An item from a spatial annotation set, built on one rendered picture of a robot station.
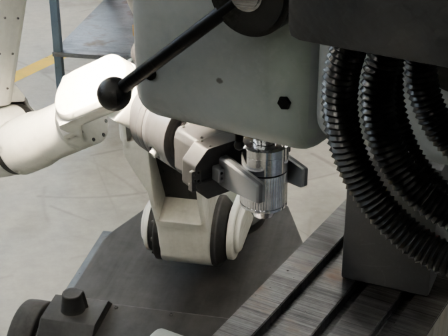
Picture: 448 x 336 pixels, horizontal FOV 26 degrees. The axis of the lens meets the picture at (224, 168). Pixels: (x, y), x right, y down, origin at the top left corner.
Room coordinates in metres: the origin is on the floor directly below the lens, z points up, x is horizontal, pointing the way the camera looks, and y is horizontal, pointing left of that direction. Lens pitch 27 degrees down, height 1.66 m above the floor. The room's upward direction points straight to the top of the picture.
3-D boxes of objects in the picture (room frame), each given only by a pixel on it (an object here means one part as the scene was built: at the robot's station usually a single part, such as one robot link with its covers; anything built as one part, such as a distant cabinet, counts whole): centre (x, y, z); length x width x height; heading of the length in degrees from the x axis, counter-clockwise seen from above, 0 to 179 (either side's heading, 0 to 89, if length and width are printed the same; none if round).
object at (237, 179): (0.83, -0.01, 1.23); 0.06 x 0.02 x 0.03; 37
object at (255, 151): (0.84, -0.04, 1.26); 0.05 x 0.05 x 0.01
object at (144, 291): (1.71, 0.06, 0.59); 0.64 x 0.52 x 0.33; 168
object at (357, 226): (1.19, -0.26, 1.04); 0.22 x 0.12 x 0.20; 157
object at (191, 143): (0.92, 0.02, 1.23); 0.13 x 0.12 x 0.10; 127
